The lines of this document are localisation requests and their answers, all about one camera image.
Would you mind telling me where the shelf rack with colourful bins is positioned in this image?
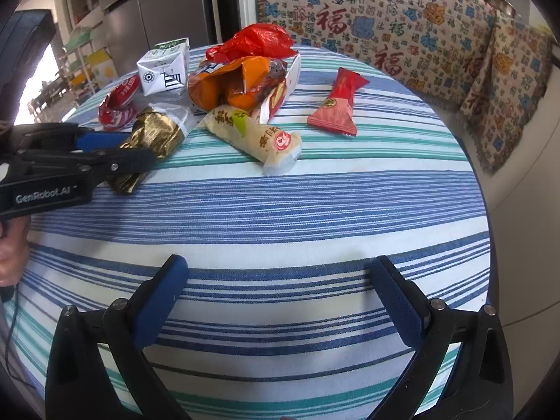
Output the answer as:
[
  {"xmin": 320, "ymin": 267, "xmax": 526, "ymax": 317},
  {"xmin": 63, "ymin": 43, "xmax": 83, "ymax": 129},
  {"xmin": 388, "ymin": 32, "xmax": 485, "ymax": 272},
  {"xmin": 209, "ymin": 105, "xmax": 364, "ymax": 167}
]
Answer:
[{"xmin": 52, "ymin": 0, "xmax": 114, "ymax": 106}]

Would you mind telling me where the red candy packet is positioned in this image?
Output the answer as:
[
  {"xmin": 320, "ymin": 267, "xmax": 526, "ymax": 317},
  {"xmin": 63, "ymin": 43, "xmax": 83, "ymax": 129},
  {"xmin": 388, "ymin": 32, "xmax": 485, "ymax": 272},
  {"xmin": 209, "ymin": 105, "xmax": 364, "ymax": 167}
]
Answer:
[{"xmin": 307, "ymin": 67, "xmax": 370, "ymax": 137}]

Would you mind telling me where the steel pot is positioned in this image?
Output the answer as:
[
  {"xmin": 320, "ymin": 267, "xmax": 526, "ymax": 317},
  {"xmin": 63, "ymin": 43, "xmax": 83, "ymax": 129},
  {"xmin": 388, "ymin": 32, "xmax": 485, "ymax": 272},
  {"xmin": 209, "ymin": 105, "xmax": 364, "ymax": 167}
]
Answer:
[{"xmin": 479, "ymin": 0, "xmax": 523, "ymax": 18}]

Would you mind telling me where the person's left hand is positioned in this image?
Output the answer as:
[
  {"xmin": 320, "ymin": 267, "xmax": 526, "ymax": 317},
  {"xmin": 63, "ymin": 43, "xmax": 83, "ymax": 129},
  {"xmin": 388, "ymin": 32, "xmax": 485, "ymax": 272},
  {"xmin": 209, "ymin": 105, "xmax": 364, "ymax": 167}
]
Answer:
[{"xmin": 0, "ymin": 219, "xmax": 30, "ymax": 287}]

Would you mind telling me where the gold foil wrapper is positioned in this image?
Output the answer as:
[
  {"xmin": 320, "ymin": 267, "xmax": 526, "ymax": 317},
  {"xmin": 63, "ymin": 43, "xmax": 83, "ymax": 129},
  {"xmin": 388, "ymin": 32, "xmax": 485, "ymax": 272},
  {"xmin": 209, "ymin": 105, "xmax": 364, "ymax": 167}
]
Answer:
[{"xmin": 106, "ymin": 102, "xmax": 200, "ymax": 195}]

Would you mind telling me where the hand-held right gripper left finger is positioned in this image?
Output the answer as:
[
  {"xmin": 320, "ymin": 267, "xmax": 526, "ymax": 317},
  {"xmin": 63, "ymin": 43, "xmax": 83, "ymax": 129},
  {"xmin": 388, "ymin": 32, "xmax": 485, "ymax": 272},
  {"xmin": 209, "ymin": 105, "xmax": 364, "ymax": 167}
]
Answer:
[{"xmin": 44, "ymin": 254, "xmax": 193, "ymax": 420}]

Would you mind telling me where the black slanted panel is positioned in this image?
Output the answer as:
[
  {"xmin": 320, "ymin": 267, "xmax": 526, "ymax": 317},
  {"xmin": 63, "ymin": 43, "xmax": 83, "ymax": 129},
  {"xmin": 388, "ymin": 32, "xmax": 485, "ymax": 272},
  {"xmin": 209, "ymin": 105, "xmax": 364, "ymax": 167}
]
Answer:
[{"xmin": 0, "ymin": 9, "xmax": 57, "ymax": 125}]

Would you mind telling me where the crushed red can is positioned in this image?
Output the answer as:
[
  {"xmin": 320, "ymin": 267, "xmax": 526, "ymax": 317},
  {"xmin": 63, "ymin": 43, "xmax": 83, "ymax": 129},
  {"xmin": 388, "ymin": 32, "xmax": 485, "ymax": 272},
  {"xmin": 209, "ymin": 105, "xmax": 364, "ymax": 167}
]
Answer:
[{"xmin": 98, "ymin": 74, "xmax": 141, "ymax": 130}]

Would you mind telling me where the yellow snack packet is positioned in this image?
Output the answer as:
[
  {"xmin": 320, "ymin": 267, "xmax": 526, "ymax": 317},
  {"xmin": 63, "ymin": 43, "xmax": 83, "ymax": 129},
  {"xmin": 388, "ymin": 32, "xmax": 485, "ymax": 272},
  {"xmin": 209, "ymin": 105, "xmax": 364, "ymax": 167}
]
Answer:
[{"xmin": 198, "ymin": 105, "xmax": 303, "ymax": 176}]

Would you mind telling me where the thin black cable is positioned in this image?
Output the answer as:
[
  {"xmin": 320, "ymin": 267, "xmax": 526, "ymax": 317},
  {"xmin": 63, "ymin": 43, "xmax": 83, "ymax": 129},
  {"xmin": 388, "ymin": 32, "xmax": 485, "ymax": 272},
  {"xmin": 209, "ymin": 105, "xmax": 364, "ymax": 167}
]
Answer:
[{"xmin": 0, "ymin": 286, "xmax": 31, "ymax": 386}]

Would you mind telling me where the patterned fabric covered chair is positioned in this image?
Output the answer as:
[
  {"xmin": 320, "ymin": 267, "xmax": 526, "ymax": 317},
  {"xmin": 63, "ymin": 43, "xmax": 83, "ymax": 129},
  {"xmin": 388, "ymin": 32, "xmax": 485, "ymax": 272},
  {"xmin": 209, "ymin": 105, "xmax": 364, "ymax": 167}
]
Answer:
[{"xmin": 253, "ymin": 0, "xmax": 499, "ymax": 110}]

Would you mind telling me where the crumpled foil snack bag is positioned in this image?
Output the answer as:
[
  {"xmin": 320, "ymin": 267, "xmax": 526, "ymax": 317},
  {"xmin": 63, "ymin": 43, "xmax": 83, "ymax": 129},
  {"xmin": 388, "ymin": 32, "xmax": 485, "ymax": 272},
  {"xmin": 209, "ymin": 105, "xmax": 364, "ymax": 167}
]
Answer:
[{"xmin": 225, "ymin": 56, "xmax": 292, "ymax": 111}]

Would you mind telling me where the grey refrigerator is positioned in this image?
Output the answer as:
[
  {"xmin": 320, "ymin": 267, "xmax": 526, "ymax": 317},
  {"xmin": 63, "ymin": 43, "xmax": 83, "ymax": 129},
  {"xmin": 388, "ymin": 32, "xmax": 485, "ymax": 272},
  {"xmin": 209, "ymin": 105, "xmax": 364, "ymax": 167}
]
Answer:
[{"xmin": 94, "ymin": 0, "xmax": 215, "ymax": 79}]

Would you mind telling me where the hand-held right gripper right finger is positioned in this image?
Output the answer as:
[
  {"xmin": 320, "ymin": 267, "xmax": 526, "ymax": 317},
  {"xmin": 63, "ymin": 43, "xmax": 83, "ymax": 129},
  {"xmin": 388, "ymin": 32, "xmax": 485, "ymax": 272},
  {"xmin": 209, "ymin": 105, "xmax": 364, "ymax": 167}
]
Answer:
[{"xmin": 370, "ymin": 254, "xmax": 515, "ymax": 420}]

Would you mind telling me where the red plastic bag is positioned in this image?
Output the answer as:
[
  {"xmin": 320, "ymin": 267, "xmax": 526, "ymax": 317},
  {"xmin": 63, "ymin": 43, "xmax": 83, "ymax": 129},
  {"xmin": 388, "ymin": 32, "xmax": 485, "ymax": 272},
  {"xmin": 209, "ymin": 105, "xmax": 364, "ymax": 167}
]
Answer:
[{"xmin": 205, "ymin": 24, "xmax": 298, "ymax": 64}]

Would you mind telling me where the white milk carton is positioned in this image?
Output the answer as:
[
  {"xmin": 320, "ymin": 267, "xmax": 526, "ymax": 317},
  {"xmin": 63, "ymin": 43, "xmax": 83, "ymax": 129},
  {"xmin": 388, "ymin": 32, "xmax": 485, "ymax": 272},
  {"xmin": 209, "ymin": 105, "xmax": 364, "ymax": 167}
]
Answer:
[{"xmin": 136, "ymin": 37, "xmax": 191, "ymax": 97}]

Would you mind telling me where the crushed white paper cup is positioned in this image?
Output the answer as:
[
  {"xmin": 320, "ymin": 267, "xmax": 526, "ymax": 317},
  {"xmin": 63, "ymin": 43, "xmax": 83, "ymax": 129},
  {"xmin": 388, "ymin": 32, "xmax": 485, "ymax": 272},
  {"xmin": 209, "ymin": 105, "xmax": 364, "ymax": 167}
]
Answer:
[{"xmin": 258, "ymin": 55, "xmax": 302, "ymax": 124}]

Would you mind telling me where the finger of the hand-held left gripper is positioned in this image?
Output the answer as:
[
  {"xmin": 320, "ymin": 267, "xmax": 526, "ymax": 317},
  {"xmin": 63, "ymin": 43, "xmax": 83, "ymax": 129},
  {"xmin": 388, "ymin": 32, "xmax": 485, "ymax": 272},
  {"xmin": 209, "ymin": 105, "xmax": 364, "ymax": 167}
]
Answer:
[
  {"xmin": 9, "ymin": 123, "xmax": 130, "ymax": 152},
  {"xmin": 17, "ymin": 148, "xmax": 157, "ymax": 184}
]

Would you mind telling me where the small printed blanket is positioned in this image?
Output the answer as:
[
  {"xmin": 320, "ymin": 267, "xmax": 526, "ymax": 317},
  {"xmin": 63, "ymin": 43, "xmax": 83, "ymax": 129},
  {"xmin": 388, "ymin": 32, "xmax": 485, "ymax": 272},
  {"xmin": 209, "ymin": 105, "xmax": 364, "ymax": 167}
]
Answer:
[{"xmin": 455, "ymin": 20, "xmax": 556, "ymax": 176}]

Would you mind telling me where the crushed orange can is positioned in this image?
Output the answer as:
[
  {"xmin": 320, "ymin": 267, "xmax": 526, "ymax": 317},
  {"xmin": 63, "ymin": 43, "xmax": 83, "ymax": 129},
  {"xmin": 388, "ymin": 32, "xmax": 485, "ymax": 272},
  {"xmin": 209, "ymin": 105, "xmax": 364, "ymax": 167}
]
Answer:
[{"xmin": 187, "ymin": 58, "xmax": 246, "ymax": 112}]

